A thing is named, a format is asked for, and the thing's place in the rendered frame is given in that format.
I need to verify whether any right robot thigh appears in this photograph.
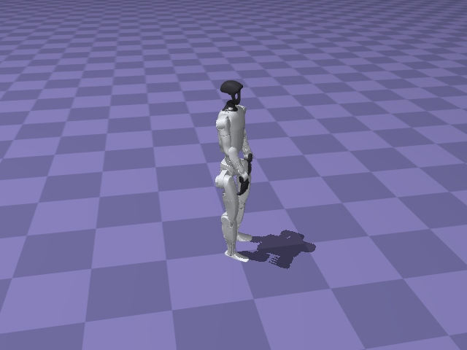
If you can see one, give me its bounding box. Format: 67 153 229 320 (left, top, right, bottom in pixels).
215 170 239 224

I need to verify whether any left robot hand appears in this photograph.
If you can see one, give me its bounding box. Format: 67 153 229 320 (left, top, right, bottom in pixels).
244 153 252 176

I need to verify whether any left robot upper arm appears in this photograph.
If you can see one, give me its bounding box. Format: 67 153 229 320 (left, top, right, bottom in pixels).
237 105 246 135

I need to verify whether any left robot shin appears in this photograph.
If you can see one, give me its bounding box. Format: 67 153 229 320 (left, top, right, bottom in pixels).
236 202 246 236

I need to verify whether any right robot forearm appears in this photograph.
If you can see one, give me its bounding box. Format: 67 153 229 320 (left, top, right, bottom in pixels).
228 147 249 182

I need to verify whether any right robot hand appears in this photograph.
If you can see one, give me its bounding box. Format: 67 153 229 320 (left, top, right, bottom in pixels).
237 176 249 195

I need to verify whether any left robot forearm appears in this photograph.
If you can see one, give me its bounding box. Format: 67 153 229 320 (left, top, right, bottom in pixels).
242 134 253 159

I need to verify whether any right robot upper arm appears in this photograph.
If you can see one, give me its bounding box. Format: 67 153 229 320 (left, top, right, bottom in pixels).
216 115 235 157

